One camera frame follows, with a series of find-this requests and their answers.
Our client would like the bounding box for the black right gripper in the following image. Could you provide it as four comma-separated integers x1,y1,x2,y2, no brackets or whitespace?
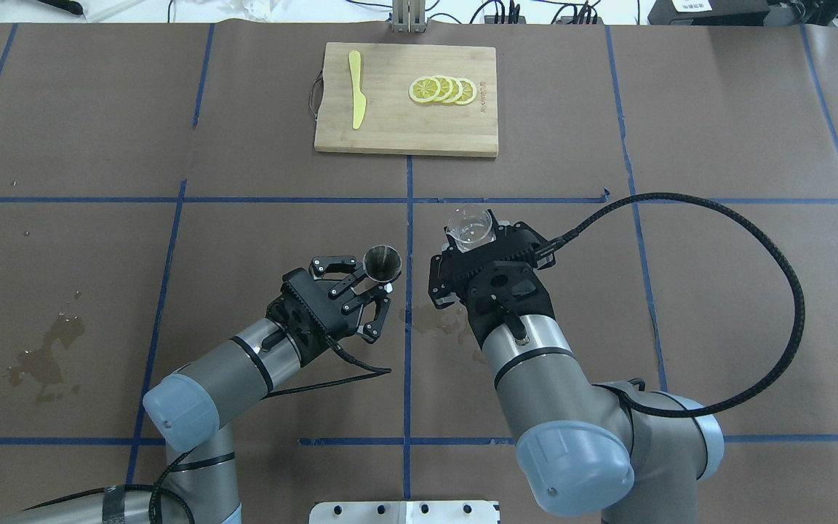
428,222,556,346

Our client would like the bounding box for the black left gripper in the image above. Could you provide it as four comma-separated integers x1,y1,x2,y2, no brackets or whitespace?
266,255,393,366

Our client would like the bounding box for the steel jigger shaker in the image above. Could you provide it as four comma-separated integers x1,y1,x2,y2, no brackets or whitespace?
362,245,402,294

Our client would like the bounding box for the clear glass measuring cup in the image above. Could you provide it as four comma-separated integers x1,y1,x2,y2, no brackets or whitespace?
444,205,496,253

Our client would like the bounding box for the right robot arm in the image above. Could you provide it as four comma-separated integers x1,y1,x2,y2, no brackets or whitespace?
428,211,725,523

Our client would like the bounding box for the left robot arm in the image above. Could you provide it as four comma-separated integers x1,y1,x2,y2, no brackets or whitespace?
0,245,402,523

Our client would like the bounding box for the wooden cutting board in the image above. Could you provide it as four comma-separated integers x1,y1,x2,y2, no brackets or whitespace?
314,42,499,158

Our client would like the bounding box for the yellow plastic knife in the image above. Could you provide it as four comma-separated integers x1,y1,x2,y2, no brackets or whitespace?
347,49,368,130

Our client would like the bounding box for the black box on desk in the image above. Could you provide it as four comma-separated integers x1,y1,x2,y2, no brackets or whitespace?
647,1,770,26

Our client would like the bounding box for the black handheld tool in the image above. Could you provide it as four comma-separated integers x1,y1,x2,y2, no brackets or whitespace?
37,0,84,17

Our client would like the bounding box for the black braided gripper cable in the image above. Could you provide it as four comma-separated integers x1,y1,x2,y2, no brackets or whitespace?
535,192,807,418

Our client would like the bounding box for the aluminium frame post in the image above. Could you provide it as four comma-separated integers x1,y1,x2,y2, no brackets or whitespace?
390,0,428,33

